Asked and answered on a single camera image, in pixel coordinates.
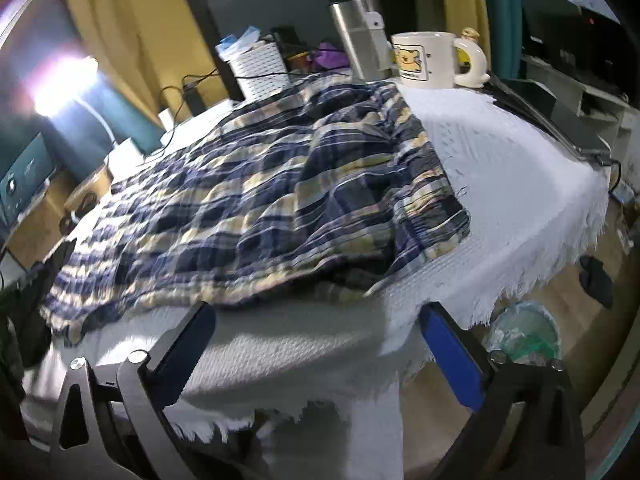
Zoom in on tan lidded box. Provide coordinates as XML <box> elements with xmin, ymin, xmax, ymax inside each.
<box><xmin>62</xmin><ymin>180</ymin><xmax>108</xmax><ymax>216</ymax></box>

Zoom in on dark cloth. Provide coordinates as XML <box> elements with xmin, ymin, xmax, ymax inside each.
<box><xmin>0</xmin><ymin>240</ymin><xmax>76</xmax><ymax>371</ymax></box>

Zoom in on blue plastic bag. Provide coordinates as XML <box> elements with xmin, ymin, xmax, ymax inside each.
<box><xmin>216</xmin><ymin>27</ymin><xmax>266</xmax><ymax>61</ymax></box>

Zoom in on tablet with teal screen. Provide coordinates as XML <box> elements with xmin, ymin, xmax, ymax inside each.
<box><xmin>0</xmin><ymin>132</ymin><xmax>56</xmax><ymax>228</ymax></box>

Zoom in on white perforated basket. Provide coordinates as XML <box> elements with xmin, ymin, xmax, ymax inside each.
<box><xmin>227</xmin><ymin>42</ymin><xmax>292</xmax><ymax>102</ymax></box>

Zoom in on black monitor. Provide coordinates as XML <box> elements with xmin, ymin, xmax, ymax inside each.
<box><xmin>520</xmin><ymin>0</ymin><xmax>586</xmax><ymax>56</ymax></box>

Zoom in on trash bin with plastic bag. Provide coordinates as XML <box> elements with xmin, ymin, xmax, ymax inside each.
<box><xmin>487</xmin><ymin>301</ymin><xmax>561</xmax><ymax>366</ymax></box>

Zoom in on white bear mug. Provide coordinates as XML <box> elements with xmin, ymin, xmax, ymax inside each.
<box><xmin>390</xmin><ymin>27</ymin><xmax>491</xmax><ymax>91</ymax></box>

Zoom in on white textured tablecloth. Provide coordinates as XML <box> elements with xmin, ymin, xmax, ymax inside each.
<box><xmin>20</xmin><ymin>77</ymin><xmax>611</xmax><ymax>480</ymax></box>

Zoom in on white desk lamp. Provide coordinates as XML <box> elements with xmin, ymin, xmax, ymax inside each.
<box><xmin>30</xmin><ymin>55</ymin><xmax>146</xmax><ymax>181</ymax></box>

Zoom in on blue yellow plaid shirt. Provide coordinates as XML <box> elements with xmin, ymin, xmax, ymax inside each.
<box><xmin>39</xmin><ymin>71</ymin><xmax>472</xmax><ymax>346</ymax></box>

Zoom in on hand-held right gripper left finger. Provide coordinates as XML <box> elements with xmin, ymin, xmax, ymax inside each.
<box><xmin>47</xmin><ymin>301</ymin><xmax>217</xmax><ymax>480</ymax></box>

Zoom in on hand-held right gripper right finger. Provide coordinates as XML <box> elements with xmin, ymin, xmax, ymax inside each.
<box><xmin>419</xmin><ymin>301</ymin><xmax>586</xmax><ymax>480</ymax></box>

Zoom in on black power adapter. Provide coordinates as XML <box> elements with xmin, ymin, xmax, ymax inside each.
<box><xmin>184</xmin><ymin>87</ymin><xmax>207</xmax><ymax>117</ymax></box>

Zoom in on white power strip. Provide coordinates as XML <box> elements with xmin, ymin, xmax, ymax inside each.
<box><xmin>175</xmin><ymin>99</ymin><xmax>236</xmax><ymax>126</ymax></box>

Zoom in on cardboard box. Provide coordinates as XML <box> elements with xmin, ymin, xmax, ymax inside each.
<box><xmin>5</xmin><ymin>165</ymin><xmax>113</xmax><ymax>266</ymax></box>

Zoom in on black smartphone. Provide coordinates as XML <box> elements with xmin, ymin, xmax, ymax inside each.
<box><xmin>487</xmin><ymin>72</ymin><xmax>613</xmax><ymax>166</ymax></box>

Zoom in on teal curtain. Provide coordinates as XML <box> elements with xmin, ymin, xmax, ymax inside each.
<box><xmin>477</xmin><ymin>0</ymin><xmax>531</xmax><ymax>81</ymax></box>
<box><xmin>0</xmin><ymin>20</ymin><xmax>168</xmax><ymax>176</ymax></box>

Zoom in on steel tumbler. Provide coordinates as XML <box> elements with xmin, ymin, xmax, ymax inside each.
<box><xmin>327</xmin><ymin>0</ymin><xmax>393</xmax><ymax>82</ymax></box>

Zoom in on white computer desk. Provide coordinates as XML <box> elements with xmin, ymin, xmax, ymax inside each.
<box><xmin>520</xmin><ymin>55</ymin><xmax>640</xmax><ymax>161</ymax></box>

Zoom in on purple cloth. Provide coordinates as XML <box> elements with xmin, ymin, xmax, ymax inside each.
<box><xmin>312</xmin><ymin>41</ymin><xmax>351</xmax><ymax>70</ymax></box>

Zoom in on small black cloth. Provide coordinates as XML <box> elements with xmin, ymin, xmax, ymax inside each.
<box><xmin>580</xmin><ymin>255</ymin><xmax>615</xmax><ymax>310</ymax></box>

